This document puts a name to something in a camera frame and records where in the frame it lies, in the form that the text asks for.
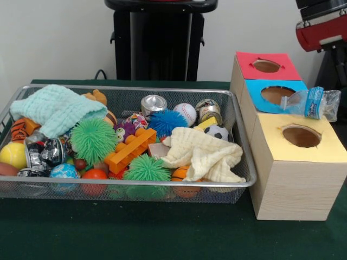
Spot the white toy baseball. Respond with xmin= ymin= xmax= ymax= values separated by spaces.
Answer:
xmin=173 ymin=102 xmax=197 ymax=127

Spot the black and white soccer ball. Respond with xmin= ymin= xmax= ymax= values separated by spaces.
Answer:
xmin=203 ymin=124 xmax=230 ymax=142

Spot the dark green tablecloth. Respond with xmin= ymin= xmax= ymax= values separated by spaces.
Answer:
xmin=0 ymin=79 xmax=347 ymax=260

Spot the silver mesh bin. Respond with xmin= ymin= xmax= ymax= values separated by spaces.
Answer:
xmin=0 ymin=83 xmax=258 ymax=204

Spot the cream cloth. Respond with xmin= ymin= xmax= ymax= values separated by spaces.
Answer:
xmin=159 ymin=126 xmax=247 ymax=184

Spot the crushed black can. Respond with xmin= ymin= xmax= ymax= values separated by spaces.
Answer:
xmin=24 ymin=138 xmax=68 ymax=174

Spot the mint green cloth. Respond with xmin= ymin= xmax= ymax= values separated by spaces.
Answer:
xmin=9 ymin=84 xmax=108 ymax=138

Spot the black cable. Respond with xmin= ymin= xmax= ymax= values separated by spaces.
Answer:
xmin=93 ymin=69 xmax=114 ymax=80

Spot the green spiky rubber ball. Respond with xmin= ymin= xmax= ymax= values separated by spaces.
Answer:
xmin=123 ymin=153 xmax=165 ymax=181
xmin=70 ymin=118 xmax=119 ymax=166

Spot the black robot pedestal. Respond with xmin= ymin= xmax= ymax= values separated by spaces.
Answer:
xmin=104 ymin=0 xmax=219 ymax=82

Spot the blue spiky rubber ball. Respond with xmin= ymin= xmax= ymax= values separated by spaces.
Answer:
xmin=147 ymin=109 xmax=188 ymax=138

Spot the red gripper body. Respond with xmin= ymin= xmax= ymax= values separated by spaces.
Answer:
xmin=295 ymin=16 xmax=347 ymax=54

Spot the wooden box with three holes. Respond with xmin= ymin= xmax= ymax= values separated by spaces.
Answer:
xmin=229 ymin=51 xmax=347 ymax=222

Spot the orange toy building block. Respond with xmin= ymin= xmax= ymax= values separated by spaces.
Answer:
xmin=104 ymin=127 xmax=157 ymax=174

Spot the crushed clear plastic bottle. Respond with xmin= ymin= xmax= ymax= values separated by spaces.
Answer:
xmin=280 ymin=86 xmax=342 ymax=122

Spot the yellow ball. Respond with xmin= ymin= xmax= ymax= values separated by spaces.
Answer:
xmin=0 ymin=142 xmax=28 ymax=170

